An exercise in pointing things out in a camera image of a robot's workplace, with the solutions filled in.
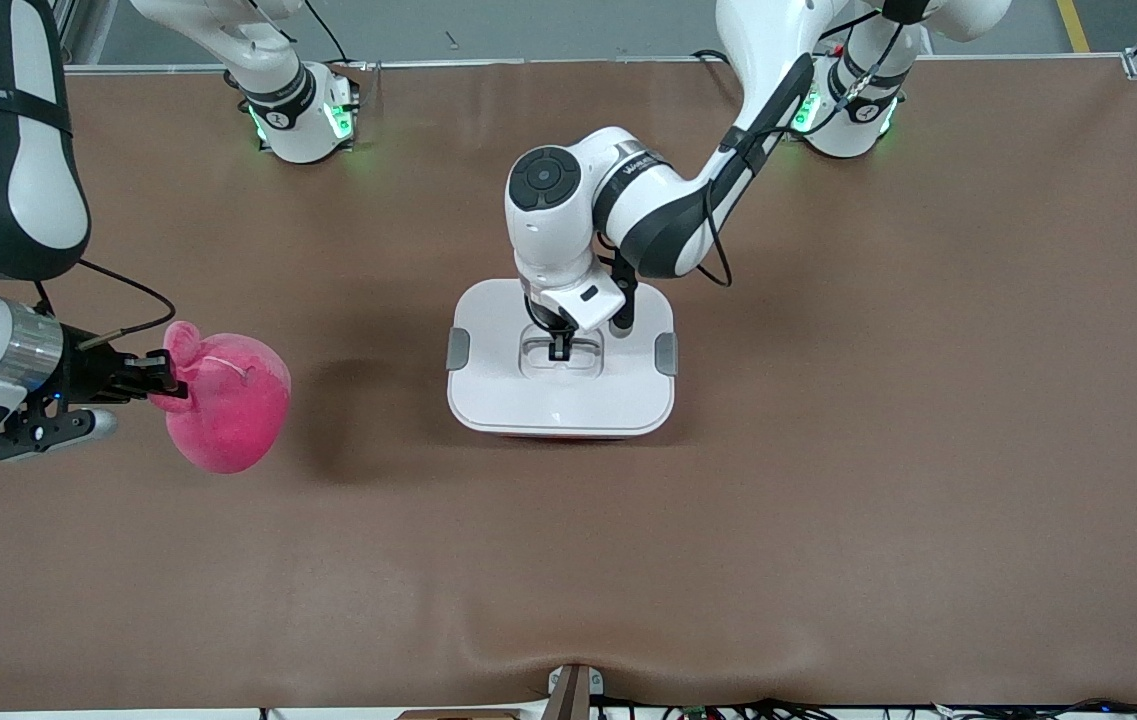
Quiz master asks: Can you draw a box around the pink plush toy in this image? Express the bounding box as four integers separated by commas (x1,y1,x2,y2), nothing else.
150,321,292,475

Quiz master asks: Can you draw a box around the white box lid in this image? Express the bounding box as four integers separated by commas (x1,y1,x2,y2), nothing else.
447,279,677,436

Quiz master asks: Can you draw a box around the pink plastic box base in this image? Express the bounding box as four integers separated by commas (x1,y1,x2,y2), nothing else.
473,428,644,442

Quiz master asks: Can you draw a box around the brown table mat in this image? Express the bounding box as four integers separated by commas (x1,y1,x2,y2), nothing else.
0,55,1137,713

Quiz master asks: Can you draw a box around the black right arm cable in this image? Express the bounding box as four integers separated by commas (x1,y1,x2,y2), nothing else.
33,258,177,346

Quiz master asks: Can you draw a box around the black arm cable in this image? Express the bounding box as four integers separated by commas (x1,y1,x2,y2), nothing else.
703,10,914,288
33,258,177,346

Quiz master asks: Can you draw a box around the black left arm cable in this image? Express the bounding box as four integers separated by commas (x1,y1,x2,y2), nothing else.
703,10,914,288

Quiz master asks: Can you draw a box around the camera stand post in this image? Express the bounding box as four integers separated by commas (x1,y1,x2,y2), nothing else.
546,663,605,720

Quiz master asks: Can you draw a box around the black right base cable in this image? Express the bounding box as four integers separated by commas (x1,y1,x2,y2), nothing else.
303,0,355,67

